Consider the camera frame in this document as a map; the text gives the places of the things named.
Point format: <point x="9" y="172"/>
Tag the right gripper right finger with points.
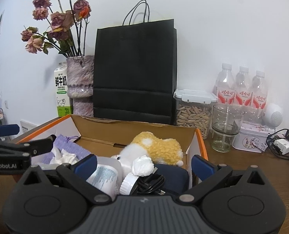
<point x="212" y="177"/>

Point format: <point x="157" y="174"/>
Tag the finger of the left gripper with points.
<point x="9" y="130"/>
<point x="40" y="146"/>

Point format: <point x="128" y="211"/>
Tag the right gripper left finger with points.
<point x="75" y="176"/>

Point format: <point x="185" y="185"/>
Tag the white tissue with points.
<point x="61" y="157"/>

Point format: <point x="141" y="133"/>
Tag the white tissue ball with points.
<point x="142" y="166"/>

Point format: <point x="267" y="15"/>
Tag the purple knitted pouch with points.
<point x="68" y="144"/>

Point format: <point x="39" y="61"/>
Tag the white plastic bottle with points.
<point x="107" y="177"/>

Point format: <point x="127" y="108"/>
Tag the dark navy pouch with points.
<point x="176" y="179"/>

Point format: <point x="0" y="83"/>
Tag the red pumpkin cardboard box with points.
<point x="104" y="137"/>

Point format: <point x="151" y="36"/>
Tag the yellow white plush toy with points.
<point x="161" y="151"/>

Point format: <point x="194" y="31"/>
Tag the white plastic lid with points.
<point x="128" y="184"/>

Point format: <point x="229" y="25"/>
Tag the green white milk carton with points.
<point x="63" y="102"/>

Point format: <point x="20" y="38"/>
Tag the clear glass cup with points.
<point x="226" y="123"/>

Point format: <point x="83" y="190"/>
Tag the floral tin box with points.
<point x="252" y="137"/>

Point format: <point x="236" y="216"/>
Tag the clear container with pellets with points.
<point x="194" y="109"/>

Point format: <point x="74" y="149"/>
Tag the white power adapter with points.
<point x="283" y="145"/>

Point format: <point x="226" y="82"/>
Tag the white round speaker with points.
<point x="273" y="115"/>

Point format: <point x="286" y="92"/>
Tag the middle water bottle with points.
<point x="243" y="92"/>

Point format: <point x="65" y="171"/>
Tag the water bottle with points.
<point x="223" y="87"/>
<point x="243" y="92"/>
<point x="259" y="90"/>

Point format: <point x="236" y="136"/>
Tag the left water bottle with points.
<point x="223" y="87"/>

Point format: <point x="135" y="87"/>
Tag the right water bottle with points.
<point x="259" y="90"/>

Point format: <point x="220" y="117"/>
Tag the black paper shopping bag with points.
<point x="135" y="71"/>

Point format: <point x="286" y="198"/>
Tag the dried rose bouquet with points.
<point x="67" y="28"/>

